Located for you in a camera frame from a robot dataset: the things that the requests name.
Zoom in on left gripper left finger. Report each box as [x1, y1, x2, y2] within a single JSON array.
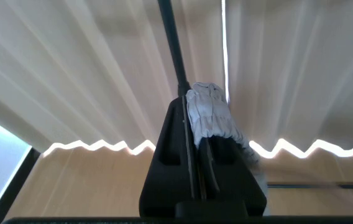
[[139, 95, 198, 218]]

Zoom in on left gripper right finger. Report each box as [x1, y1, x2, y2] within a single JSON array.
[[196, 136, 267, 217]]

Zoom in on pale grey shorts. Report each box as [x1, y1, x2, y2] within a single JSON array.
[[185, 82, 269, 215]]

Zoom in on black clothes rack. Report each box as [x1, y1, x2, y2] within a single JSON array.
[[157, 0, 353, 205]]

